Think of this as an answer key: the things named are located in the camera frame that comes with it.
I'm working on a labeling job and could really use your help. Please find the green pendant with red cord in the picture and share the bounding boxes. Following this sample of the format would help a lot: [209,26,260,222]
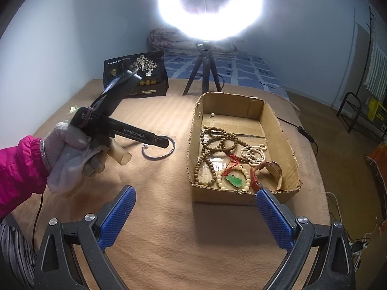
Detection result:
[224,155,243,188]

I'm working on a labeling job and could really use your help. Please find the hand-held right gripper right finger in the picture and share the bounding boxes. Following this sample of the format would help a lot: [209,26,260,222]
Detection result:
[256,188,358,290]

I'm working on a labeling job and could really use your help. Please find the striped white hanging towel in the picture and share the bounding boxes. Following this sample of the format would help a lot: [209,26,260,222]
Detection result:
[361,14,387,98]

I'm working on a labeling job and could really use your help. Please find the black tripod stand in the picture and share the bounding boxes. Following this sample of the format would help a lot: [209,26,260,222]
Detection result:
[182,42,223,96]

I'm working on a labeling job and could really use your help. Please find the person's striped grey pants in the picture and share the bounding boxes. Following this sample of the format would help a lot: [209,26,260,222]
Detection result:
[0,217,37,290]

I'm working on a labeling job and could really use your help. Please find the folded floral quilt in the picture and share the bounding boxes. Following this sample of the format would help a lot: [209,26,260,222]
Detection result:
[147,27,240,56]

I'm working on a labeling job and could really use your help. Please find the brown wooden bead necklace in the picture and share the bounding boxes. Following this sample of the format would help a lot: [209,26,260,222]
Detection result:
[194,123,252,188]

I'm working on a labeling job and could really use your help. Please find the orange cloth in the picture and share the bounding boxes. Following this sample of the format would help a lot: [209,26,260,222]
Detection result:
[365,140,387,189]

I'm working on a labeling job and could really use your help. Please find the cardboard box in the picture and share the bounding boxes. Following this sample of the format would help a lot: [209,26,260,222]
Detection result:
[187,92,303,207]

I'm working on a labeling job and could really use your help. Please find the blue patterned bed sheet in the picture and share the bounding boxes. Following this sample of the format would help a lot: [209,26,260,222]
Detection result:
[163,50,288,99]

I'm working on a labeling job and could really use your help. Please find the person's left forearm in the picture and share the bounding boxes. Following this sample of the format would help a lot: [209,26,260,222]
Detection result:
[0,135,51,222]

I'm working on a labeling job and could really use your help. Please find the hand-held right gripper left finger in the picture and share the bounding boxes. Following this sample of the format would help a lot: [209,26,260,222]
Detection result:
[34,186,137,290]

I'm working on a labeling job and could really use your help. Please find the white ring light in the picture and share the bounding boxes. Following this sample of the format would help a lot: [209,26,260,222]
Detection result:
[155,0,263,42]

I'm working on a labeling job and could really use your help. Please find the white small bead bracelet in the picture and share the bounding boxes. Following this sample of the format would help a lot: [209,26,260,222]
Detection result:
[241,144,268,167]

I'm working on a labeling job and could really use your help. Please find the black light cable with switch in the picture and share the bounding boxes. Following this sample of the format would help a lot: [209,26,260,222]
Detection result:
[259,81,319,158]

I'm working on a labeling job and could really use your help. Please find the cream large bead bracelet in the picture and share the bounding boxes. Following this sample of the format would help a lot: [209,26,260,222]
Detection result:
[216,167,253,191]

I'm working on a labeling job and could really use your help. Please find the brown leather watch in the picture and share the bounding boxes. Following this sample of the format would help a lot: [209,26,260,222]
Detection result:
[249,161,285,193]

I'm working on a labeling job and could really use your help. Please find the white power strip with cables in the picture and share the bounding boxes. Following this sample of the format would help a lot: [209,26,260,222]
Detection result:
[327,192,380,258]

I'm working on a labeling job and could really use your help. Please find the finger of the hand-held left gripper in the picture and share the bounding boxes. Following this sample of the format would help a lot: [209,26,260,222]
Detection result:
[154,134,170,149]

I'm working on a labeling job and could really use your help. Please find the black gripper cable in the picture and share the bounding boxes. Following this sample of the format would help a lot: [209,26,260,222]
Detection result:
[31,186,46,250]

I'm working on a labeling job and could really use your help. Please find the black clothes rack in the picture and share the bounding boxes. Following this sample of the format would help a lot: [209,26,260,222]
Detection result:
[336,6,387,143]

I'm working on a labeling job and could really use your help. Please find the person's left hand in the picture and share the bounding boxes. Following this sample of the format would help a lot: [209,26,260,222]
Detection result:
[42,121,107,195]

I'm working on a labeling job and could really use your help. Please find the black snack bag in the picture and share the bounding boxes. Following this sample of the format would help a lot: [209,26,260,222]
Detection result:
[104,51,169,98]

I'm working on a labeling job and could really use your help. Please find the yellow box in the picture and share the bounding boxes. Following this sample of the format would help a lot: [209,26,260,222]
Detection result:
[367,97,387,122]

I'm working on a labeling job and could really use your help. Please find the black bangle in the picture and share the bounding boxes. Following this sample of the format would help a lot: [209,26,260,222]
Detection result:
[141,135,176,160]

